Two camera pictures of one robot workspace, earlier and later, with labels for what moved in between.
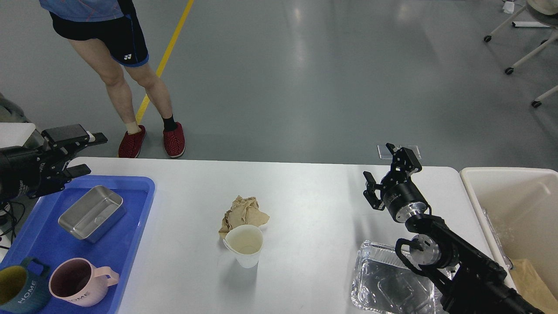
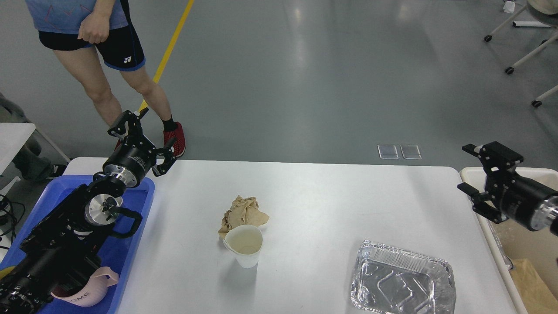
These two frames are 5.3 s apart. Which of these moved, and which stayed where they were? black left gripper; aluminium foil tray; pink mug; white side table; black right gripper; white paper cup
Moved: black right gripper; black left gripper
Stayed: pink mug; white paper cup; aluminium foil tray; white side table
